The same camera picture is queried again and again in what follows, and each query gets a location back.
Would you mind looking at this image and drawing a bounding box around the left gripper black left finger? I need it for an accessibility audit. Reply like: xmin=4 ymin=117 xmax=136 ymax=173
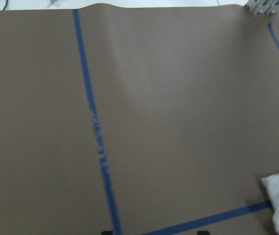
xmin=101 ymin=231 xmax=113 ymax=235

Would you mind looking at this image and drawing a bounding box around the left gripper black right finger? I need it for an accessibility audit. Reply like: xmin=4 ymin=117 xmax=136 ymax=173
xmin=197 ymin=231 xmax=208 ymax=235

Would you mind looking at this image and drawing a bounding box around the aluminium frame post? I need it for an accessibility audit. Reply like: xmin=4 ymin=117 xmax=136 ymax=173
xmin=244 ymin=0 xmax=279 ymax=15

